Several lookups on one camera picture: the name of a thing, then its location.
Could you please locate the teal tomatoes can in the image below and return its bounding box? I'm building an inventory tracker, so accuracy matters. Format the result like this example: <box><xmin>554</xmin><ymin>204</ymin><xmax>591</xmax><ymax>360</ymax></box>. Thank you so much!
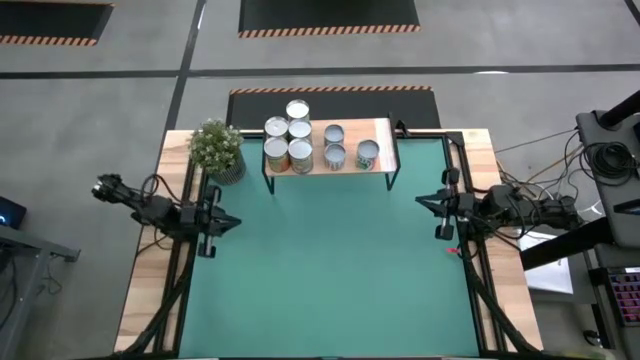
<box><xmin>285</xmin><ymin>98</ymin><xmax>311</xmax><ymax>123</ymax></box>

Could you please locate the green plant in striped pot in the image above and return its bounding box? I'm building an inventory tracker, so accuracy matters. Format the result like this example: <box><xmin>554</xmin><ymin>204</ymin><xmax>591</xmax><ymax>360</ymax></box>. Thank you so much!
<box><xmin>188</xmin><ymin>118</ymin><xmax>248</xmax><ymax>187</ymax></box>

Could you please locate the green oranges can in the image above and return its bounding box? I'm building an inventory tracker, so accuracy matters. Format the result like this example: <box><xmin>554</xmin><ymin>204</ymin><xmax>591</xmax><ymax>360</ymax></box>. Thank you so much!
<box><xmin>263</xmin><ymin>116</ymin><xmax>290</xmax><ymax>141</ymax></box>

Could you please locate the dark laptop screen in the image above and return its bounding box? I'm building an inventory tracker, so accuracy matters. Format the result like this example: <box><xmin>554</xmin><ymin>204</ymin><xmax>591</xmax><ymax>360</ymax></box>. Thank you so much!
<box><xmin>0</xmin><ymin>195</ymin><xmax>28</xmax><ymax>230</ymax></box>

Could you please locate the black coiled cable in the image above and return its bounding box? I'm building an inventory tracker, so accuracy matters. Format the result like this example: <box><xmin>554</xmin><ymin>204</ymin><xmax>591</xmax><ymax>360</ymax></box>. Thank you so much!
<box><xmin>579</xmin><ymin>141</ymin><xmax>639</xmax><ymax>181</ymax></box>

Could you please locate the black hazard-striped floor mat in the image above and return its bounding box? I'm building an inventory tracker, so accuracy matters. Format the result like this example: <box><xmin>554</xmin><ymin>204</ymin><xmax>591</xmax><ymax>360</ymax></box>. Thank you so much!
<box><xmin>0</xmin><ymin>0</ymin><xmax>115</xmax><ymax>48</ymax></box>
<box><xmin>237</xmin><ymin>0</ymin><xmax>421</xmax><ymax>40</ymax></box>
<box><xmin>225</xmin><ymin>84</ymin><xmax>442</xmax><ymax>130</ymax></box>

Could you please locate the grey side desk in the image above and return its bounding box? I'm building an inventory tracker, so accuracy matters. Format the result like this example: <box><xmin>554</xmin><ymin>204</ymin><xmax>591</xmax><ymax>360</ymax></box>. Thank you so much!
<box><xmin>0</xmin><ymin>224</ymin><xmax>81</xmax><ymax>346</ymax></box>

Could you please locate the wooden shelf with black legs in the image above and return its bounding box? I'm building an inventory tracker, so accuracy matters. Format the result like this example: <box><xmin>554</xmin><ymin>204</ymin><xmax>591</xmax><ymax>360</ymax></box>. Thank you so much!
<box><xmin>260</xmin><ymin>117</ymin><xmax>402</xmax><ymax>195</ymax></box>

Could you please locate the teal cherries can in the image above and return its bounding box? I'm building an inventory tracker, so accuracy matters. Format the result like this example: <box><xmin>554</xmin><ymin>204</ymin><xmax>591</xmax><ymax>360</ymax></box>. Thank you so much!
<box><xmin>287</xmin><ymin>118</ymin><xmax>314</xmax><ymax>144</ymax></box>

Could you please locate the blue peaches can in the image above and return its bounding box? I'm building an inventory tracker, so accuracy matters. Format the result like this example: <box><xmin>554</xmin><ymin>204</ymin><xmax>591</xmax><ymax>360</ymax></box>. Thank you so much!
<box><xmin>287</xmin><ymin>137</ymin><xmax>315</xmax><ymax>176</ymax></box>

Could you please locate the white paper sheet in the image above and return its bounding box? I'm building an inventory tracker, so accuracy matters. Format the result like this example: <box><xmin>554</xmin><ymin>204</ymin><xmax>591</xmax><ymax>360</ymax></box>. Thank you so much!
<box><xmin>517</xmin><ymin>232</ymin><xmax>575</xmax><ymax>295</ymax></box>

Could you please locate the black aluminium table frame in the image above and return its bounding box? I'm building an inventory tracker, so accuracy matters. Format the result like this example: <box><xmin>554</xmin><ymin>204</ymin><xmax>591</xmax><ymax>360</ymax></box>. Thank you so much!
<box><xmin>117</xmin><ymin>128</ymin><xmax>544</xmax><ymax>360</ymax></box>

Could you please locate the backlit keyboard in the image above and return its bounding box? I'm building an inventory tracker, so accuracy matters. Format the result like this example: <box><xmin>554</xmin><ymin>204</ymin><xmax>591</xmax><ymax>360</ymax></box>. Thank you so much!
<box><xmin>607</xmin><ymin>269</ymin><xmax>640</xmax><ymax>329</ymax></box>

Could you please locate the short white oranges can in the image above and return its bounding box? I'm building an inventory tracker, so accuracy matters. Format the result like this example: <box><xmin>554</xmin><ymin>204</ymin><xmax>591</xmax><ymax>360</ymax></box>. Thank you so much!
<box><xmin>323</xmin><ymin>124</ymin><xmax>346</xmax><ymax>148</ymax></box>

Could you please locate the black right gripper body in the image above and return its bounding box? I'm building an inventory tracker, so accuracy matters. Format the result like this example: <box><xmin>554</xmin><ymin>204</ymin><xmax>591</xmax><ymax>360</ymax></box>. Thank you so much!
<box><xmin>434</xmin><ymin>167</ymin><xmax>476</xmax><ymax>240</ymax></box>

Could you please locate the orange pineapple can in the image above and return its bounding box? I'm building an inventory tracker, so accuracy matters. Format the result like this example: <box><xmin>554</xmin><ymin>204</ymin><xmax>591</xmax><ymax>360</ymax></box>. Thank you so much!
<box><xmin>263</xmin><ymin>136</ymin><xmax>291</xmax><ymax>174</ymax></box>

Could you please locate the black beam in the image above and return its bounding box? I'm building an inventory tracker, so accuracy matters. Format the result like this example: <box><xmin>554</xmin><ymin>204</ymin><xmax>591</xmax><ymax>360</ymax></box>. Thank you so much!
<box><xmin>519</xmin><ymin>217</ymin><xmax>614</xmax><ymax>271</ymax></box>

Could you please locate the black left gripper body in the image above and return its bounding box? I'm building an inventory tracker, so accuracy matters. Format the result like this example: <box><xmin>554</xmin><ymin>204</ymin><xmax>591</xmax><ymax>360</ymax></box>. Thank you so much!
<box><xmin>192</xmin><ymin>185</ymin><xmax>224</xmax><ymax>259</ymax></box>

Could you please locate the grey equipment cart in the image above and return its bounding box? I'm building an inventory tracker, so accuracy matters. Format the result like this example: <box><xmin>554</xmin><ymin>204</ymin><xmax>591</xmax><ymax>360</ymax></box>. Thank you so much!
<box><xmin>574</xmin><ymin>89</ymin><xmax>640</xmax><ymax>251</ymax></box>

